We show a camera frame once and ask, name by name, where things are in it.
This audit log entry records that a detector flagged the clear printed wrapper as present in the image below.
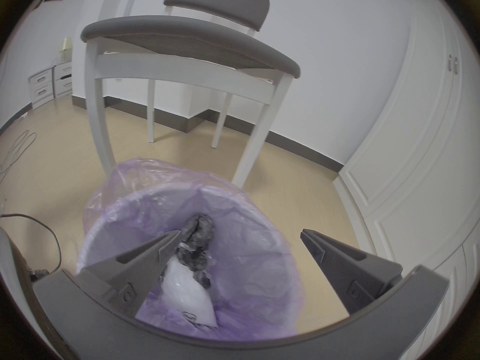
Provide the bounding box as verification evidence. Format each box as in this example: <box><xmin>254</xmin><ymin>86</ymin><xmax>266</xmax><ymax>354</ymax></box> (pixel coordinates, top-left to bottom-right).
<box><xmin>159</xmin><ymin>255</ymin><xmax>219</xmax><ymax>330</ymax></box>

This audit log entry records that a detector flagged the black plastic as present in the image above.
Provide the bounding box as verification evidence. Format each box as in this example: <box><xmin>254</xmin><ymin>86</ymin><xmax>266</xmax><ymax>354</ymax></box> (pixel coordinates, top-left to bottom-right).
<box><xmin>176</xmin><ymin>213</ymin><xmax>217</xmax><ymax>290</ymax></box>

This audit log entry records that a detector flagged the cream table lamp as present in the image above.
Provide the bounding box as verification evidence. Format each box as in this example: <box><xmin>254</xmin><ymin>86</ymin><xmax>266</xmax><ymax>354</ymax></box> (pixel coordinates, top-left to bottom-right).
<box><xmin>59</xmin><ymin>38</ymin><xmax>73</xmax><ymax>64</ymax></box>

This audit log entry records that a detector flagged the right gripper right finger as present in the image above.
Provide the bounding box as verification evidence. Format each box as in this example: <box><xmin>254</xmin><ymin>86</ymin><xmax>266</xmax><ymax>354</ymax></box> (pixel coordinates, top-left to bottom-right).
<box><xmin>300</xmin><ymin>228</ymin><xmax>404</xmax><ymax>316</ymax></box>

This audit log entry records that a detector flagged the black cable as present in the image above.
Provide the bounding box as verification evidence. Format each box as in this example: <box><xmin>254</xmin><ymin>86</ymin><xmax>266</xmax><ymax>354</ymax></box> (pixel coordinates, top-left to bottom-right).
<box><xmin>0</xmin><ymin>213</ymin><xmax>63</xmax><ymax>277</ymax></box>

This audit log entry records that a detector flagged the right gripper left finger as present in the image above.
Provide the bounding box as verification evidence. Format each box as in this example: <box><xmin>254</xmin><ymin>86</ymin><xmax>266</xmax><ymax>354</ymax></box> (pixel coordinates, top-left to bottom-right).
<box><xmin>77</xmin><ymin>230</ymin><xmax>182</xmax><ymax>319</ymax></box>

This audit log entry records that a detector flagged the white trash bin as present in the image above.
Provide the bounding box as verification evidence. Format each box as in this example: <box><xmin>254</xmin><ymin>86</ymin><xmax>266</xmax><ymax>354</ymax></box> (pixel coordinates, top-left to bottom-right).
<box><xmin>77</xmin><ymin>185</ymin><xmax>301</xmax><ymax>337</ymax></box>

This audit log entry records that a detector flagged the grey and white chair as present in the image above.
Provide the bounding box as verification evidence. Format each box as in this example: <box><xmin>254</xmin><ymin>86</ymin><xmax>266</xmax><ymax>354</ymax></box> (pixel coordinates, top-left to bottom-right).
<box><xmin>81</xmin><ymin>0</ymin><xmax>302</xmax><ymax>188</ymax></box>

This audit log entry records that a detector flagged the white bedside table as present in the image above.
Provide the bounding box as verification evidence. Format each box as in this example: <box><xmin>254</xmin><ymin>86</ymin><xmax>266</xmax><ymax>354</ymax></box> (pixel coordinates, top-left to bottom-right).
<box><xmin>28</xmin><ymin>67</ymin><xmax>56</xmax><ymax>110</ymax></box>
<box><xmin>52</xmin><ymin>61</ymin><xmax>74</xmax><ymax>98</ymax></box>

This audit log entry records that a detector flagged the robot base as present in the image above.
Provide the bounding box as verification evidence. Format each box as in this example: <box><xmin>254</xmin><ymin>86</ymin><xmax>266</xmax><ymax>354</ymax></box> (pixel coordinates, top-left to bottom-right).
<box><xmin>0</xmin><ymin>226</ymin><xmax>35</xmax><ymax>295</ymax></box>

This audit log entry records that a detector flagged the purple plastic bag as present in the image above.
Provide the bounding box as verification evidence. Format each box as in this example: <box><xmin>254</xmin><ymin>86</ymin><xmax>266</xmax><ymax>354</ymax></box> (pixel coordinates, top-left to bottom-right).
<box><xmin>83</xmin><ymin>157</ymin><xmax>305</xmax><ymax>342</ymax></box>

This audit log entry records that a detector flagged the white wardrobe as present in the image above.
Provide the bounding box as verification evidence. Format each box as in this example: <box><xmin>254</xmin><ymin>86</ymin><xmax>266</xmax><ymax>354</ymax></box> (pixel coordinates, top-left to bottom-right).
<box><xmin>334</xmin><ymin>0</ymin><xmax>480</xmax><ymax>355</ymax></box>

